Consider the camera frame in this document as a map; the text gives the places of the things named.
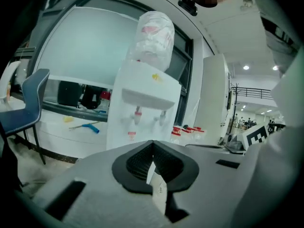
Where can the black head-worn camera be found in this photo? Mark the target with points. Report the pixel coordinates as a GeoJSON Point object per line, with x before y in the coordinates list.
{"type": "Point", "coordinates": [188, 5]}

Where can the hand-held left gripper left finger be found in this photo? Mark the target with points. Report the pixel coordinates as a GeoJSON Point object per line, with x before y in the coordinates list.
{"type": "Point", "coordinates": [102, 189]}

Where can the black office chair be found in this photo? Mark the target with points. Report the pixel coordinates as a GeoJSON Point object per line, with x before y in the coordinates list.
{"type": "Point", "coordinates": [69, 94]}
{"type": "Point", "coordinates": [92, 97]}

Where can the black balcony railing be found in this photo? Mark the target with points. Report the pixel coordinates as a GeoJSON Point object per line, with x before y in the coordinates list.
{"type": "Point", "coordinates": [256, 92]}

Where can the dark framed window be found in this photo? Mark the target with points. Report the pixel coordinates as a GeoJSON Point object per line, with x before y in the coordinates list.
{"type": "Point", "coordinates": [83, 44]}

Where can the white water dispenser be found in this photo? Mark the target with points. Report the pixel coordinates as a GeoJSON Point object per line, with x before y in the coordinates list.
{"type": "Point", "coordinates": [142, 117]}

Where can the round ceiling light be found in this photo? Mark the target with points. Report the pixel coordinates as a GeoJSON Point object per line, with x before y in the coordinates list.
{"type": "Point", "coordinates": [275, 68]}
{"type": "Point", "coordinates": [246, 67]}

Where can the blue chair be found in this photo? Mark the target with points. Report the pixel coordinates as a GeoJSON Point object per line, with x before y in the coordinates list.
{"type": "Point", "coordinates": [26, 117]}

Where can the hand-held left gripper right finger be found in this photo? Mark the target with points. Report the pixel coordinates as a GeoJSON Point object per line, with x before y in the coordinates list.
{"type": "Point", "coordinates": [206, 174]}

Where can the plastic-wrapped water bottle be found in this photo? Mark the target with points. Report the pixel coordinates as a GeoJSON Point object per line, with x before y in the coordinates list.
{"type": "Point", "coordinates": [154, 41]}

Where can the white paper cup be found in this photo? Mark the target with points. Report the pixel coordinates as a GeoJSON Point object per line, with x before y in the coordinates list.
{"type": "Point", "coordinates": [158, 186]}

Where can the yellow object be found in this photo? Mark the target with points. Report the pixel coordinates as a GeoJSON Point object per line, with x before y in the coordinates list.
{"type": "Point", "coordinates": [68, 119]}

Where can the tall white cabinet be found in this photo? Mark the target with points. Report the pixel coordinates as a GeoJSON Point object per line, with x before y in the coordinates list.
{"type": "Point", "coordinates": [213, 96]}

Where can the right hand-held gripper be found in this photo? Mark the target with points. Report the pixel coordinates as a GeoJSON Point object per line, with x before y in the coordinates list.
{"type": "Point", "coordinates": [255, 136]}

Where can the black coat rack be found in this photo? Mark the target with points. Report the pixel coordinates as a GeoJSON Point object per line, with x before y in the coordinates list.
{"type": "Point", "coordinates": [236, 98]}

